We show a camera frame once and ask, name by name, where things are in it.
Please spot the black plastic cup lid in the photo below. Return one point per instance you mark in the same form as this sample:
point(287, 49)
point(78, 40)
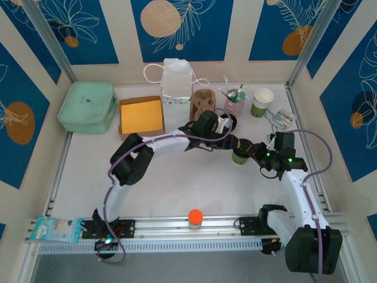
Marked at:
point(240, 153)
point(233, 118)

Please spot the white green paper cup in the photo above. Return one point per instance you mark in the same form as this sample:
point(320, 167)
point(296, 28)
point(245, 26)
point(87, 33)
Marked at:
point(239, 161)

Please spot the green white stick sachet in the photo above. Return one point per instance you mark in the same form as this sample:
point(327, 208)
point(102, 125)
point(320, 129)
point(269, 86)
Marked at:
point(234, 96)
point(241, 87)

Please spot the white paper carry bag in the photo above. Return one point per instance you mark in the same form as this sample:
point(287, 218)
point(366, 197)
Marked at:
point(176, 85)

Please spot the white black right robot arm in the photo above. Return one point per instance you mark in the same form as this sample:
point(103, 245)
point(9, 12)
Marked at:
point(300, 194)

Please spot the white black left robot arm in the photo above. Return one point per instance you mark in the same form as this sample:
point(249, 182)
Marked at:
point(165, 143)

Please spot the colourful striped sachet packet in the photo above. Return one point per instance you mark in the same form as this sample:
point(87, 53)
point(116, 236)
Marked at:
point(283, 119)

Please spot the pink holder cup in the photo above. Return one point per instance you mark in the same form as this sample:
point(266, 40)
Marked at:
point(235, 108)

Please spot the wooden stirrer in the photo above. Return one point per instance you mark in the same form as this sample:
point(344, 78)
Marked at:
point(223, 92)

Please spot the green cup with lid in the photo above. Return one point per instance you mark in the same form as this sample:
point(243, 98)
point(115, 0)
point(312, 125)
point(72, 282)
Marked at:
point(263, 95)

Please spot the white wrapped straw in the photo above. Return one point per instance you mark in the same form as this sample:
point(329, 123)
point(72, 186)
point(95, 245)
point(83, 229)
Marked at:
point(226, 82)

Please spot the brown cardboard napkin box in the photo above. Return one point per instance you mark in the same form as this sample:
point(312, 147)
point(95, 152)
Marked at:
point(141, 136)

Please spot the orange capped small jar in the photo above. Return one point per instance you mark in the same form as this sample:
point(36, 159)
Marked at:
point(195, 216)

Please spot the black base controller board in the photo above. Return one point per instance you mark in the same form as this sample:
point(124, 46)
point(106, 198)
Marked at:
point(101, 246)
point(268, 249)

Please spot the mint green zip case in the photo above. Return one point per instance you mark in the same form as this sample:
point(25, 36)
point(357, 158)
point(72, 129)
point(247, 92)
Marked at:
point(85, 106)

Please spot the blue white snack packet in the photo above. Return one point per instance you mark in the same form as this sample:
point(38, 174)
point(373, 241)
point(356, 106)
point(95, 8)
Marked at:
point(56, 231)

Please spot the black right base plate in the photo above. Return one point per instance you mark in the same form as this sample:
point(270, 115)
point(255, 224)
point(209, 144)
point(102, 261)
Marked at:
point(248, 225)

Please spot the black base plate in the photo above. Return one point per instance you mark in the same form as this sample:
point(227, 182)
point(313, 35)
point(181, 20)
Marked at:
point(248, 225)
point(126, 228)

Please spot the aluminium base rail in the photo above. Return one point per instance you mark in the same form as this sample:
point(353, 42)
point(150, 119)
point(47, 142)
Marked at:
point(165, 225)

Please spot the aluminium frame post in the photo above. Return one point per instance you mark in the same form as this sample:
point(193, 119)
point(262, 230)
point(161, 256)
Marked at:
point(50, 38)
point(312, 41)

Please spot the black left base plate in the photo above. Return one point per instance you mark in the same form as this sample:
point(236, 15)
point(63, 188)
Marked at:
point(126, 228)

